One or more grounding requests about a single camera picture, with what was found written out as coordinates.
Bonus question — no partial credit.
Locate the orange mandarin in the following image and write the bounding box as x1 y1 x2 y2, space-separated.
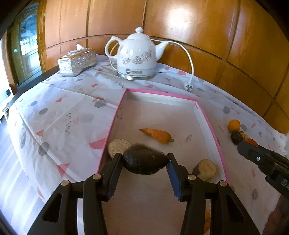
204 211 211 234
228 119 241 132

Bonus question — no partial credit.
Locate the small red tomato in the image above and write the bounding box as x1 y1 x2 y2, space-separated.
243 138 259 147

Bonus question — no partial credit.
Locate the dark round fruit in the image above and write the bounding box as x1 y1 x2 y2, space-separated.
231 131 243 145

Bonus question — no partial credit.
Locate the cut pale vegetable piece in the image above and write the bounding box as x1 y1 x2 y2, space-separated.
192 159 217 182

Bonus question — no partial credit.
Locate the dark avocado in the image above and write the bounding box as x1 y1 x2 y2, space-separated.
122 144 169 175

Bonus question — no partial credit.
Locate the small orange carrot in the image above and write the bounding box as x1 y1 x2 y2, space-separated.
140 128 174 144

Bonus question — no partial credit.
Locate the person right hand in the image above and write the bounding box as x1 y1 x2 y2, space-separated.
263 195 288 234

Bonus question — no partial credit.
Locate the pink white shallow box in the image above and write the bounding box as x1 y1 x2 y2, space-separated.
76 88 230 235

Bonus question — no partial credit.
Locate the patterned white tablecloth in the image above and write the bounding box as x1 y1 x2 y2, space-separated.
8 55 286 231

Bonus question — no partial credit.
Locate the silver tissue box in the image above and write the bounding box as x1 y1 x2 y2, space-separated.
57 44 97 77

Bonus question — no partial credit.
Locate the white ceramic electric kettle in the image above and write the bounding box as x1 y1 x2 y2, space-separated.
104 27 169 80

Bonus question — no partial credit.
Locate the wooden glass door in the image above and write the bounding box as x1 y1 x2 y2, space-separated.
9 2 42 85

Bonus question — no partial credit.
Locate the white kettle power cord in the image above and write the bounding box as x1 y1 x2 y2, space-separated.
109 39 196 92

